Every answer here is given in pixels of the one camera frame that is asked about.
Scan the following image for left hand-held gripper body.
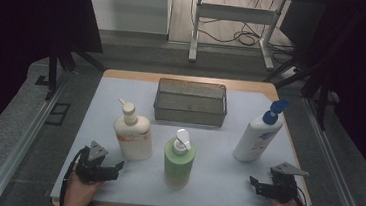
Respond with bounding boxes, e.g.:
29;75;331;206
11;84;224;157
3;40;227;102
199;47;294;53
74;139;112;187

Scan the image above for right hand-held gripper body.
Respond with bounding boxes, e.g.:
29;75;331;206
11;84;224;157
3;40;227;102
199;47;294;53
267;160;310;206

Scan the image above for cream pump bottle orange label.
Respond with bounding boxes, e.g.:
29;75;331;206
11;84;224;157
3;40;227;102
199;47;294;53
110;97;158;163

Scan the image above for white bottle blue pump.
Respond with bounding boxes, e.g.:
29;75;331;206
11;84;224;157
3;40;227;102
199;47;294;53
231;95;291;166

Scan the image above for green pump bottle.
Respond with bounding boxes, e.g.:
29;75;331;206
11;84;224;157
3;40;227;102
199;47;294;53
160;127;199;192

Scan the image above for metal mesh basket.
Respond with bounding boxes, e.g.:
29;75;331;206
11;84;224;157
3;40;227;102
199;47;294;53
151;77;231;128

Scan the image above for person's left hand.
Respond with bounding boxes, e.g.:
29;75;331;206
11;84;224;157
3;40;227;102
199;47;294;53
62;162;106;206

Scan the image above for light blue mat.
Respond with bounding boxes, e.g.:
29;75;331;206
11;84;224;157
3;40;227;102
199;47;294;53
49;72;327;206

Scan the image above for black metal stand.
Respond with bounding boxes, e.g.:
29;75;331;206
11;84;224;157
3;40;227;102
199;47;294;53
33;38;111;106
258;54;336;132

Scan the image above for white power strip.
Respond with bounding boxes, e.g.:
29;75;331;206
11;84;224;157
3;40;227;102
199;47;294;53
279;64;300;82

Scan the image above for white cabinet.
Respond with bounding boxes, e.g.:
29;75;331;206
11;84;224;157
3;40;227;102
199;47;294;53
82;0;174;38

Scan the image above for aluminium rail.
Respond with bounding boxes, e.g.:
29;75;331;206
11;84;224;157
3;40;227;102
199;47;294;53
0;66;71;206
293;96;366;206

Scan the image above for black floor cables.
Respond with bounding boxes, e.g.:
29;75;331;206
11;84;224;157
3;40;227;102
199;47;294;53
194;0;302;66

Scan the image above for white desk frame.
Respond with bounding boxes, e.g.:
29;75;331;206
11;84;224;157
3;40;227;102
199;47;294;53
187;0;288;72

